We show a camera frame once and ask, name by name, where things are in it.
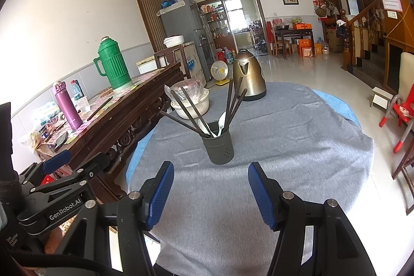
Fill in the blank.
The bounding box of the dark wooden chair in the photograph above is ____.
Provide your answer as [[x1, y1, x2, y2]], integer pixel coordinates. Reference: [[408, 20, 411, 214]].
[[153, 45, 191, 79]]

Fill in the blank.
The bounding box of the white rice cooker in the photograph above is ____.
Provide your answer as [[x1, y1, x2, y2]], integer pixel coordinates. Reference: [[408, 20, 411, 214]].
[[163, 34, 185, 48]]

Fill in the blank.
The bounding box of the carved wooden sideboard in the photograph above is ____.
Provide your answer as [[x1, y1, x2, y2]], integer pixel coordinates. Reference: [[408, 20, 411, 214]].
[[34, 63, 186, 202]]

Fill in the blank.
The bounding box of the white plastic basin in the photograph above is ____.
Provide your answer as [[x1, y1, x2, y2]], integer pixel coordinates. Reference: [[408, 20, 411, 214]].
[[170, 90, 210, 120]]

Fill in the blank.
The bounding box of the green thermos jug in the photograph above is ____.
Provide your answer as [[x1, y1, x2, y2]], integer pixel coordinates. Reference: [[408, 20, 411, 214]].
[[93, 36, 132, 91]]

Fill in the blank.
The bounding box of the clear plastic cup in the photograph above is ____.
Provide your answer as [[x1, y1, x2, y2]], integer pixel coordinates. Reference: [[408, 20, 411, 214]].
[[75, 96, 91, 114]]

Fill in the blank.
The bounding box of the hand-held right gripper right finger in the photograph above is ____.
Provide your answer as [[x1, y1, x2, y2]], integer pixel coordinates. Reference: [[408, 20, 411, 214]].
[[247, 161, 377, 276]]

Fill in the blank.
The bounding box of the white ceramic spoon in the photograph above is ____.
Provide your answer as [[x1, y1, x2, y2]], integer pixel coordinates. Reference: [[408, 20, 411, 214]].
[[217, 111, 227, 136], [197, 119, 214, 138]]

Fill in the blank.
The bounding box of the brown wooden door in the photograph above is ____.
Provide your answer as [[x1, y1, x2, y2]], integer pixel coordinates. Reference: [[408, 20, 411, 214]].
[[130, 0, 172, 53]]

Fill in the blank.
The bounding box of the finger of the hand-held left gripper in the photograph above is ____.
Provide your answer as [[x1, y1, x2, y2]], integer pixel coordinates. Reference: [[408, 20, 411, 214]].
[[19, 150, 72, 183], [24, 153, 109, 199]]

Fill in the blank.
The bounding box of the large orange box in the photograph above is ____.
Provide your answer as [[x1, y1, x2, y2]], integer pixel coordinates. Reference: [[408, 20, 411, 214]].
[[298, 39, 316, 58]]

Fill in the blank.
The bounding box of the cream armchair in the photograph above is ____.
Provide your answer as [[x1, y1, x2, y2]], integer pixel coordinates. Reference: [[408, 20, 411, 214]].
[[396, 51, 414, 105]]

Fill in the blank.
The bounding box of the bundle of dark chopsticks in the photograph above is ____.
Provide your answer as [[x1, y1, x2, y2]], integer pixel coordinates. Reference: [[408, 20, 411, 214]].
[[160, 77, 248, 138]]

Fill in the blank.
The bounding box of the wooden stair railing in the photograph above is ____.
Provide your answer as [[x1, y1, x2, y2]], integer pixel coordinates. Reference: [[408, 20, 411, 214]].
[[341, 0, 389, 73]]

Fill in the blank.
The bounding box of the grey refrigerator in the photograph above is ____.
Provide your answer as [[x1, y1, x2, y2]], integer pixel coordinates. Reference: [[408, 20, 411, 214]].
[[157, 0, 216, 70]]

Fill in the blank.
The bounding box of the plastic water bottle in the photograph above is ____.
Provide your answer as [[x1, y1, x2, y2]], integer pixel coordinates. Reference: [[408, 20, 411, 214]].
[[70, 79, 85, 102]]

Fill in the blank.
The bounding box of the white step stool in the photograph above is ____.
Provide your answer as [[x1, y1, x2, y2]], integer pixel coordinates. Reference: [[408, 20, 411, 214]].
[[370, 87, 394, 111]]

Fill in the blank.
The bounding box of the reddish wooden chair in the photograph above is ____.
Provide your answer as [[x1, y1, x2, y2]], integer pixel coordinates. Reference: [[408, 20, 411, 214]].
[[391, 151, 414, 217]]

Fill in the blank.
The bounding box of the brass electric kettle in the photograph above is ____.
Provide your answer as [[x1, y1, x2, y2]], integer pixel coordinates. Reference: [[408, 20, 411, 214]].
[[233, 48, 267, 102]]

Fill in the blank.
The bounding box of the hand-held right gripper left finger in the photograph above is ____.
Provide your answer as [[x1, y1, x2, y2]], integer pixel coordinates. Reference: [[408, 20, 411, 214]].
[[53, 161, 175, 276]]

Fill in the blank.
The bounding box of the grey tablecloth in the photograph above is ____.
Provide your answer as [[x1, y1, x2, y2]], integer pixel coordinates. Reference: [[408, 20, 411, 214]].
[[128, 82, 374, 276]]

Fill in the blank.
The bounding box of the small wooden chair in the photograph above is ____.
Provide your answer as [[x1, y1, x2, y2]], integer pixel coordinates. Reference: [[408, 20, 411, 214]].
[[272, 37, 292, 59]]

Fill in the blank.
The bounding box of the dark wooden table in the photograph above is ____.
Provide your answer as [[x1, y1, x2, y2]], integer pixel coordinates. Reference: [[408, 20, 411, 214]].
[[274, 28, 315, 58]]

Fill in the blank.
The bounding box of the white chest freezer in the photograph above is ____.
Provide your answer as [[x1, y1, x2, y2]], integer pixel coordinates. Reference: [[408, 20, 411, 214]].
[[181, 41, 208, 86]]

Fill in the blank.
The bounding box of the purple drinking bottle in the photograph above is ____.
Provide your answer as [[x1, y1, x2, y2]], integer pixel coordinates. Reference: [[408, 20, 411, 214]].
[[53, 81, 84, 131]]

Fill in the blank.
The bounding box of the dark grey utensil holder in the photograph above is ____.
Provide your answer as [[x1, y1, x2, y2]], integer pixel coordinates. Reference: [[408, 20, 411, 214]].
[[202, 121, 235, 166]]

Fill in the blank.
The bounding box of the red plastic chair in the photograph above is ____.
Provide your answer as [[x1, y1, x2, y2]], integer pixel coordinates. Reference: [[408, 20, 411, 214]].
[[378, 93, 414, 154]]

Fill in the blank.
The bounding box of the person's left hand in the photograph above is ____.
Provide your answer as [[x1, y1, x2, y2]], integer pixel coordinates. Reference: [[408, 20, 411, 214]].
[[43, 226, 63, 255]]

